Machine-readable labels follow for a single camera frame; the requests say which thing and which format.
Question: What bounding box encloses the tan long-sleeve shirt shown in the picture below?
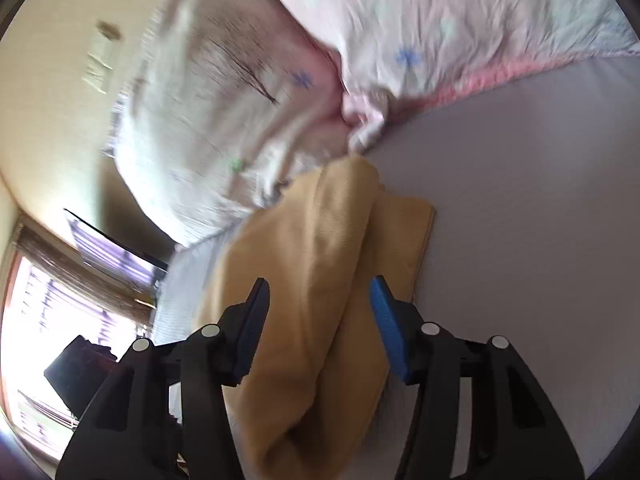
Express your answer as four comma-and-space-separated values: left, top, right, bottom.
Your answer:
198, 156, 435, 479

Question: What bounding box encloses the dark television screen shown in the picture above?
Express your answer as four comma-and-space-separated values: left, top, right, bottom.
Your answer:
65, 209, 167, 298

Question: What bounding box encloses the white floral left pillow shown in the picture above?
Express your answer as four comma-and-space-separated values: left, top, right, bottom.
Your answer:
110, 0, 350, 246

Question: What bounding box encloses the pink floral right pillow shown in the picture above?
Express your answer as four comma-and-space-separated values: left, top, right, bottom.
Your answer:
280, 0, 639, 153

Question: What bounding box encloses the bright window with frame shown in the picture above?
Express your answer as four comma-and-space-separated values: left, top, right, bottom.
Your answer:
1, 218, 151, 463

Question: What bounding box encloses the white wall switch plate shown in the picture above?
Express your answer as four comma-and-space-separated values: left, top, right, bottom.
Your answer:
82, 21, 122, 94

